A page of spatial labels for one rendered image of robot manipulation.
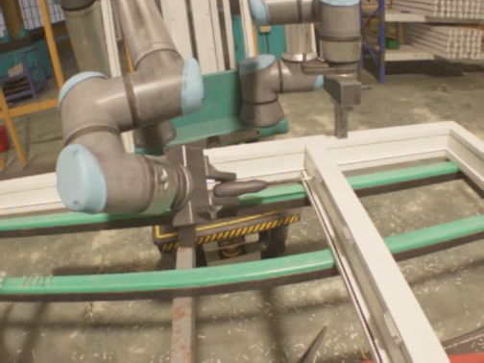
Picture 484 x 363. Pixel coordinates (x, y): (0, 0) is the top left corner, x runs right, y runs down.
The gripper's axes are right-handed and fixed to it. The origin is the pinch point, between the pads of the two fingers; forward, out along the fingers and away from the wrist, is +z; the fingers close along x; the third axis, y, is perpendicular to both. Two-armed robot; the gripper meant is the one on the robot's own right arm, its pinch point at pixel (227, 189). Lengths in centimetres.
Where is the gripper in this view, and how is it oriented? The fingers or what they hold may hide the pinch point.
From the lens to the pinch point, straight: 69.1
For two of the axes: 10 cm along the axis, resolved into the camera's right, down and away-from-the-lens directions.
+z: 6.0, 0.8, 8.0
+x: -1.4, -9.7, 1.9
